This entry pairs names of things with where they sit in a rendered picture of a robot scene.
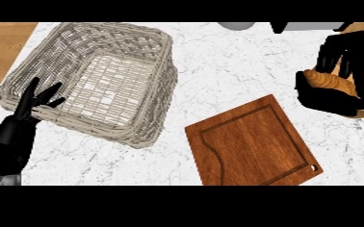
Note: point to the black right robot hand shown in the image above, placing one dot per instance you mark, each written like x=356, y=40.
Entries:
x=328, y=101

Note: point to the tan round object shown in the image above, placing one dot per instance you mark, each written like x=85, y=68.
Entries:
x=356, y=27

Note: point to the grey round object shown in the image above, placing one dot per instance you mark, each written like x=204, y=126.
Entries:
x=238, y=25

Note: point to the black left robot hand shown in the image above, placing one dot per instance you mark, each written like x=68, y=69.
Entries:
x=17, y=134

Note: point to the brown wooden cutting board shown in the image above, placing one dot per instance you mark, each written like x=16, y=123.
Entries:
x=257, y=141

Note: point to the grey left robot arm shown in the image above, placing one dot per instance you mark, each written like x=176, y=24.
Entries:
x=10, y=180

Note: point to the golden brown croissant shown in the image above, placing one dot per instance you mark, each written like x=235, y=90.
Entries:
x=329, y=80

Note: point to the pale wicker basket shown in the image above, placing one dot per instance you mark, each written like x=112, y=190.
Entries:
x=115, y=77

